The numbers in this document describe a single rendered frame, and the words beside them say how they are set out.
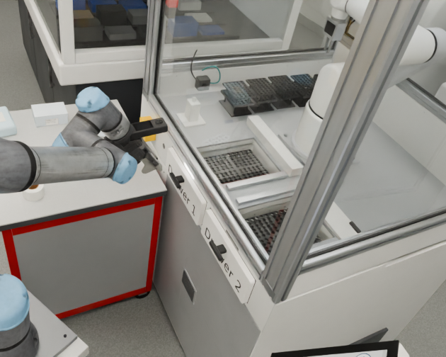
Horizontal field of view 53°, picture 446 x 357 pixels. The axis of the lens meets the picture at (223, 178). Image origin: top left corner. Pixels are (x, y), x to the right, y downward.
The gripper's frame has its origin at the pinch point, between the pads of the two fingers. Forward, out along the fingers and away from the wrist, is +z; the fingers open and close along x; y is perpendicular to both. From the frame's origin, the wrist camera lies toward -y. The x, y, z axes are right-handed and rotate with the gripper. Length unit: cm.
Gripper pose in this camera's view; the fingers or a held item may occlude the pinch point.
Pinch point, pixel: (158, 163)
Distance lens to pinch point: 143.8
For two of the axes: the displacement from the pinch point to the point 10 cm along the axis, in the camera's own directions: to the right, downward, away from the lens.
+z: 3.6, 4.9, 7.9
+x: 4.5, 6.5, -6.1
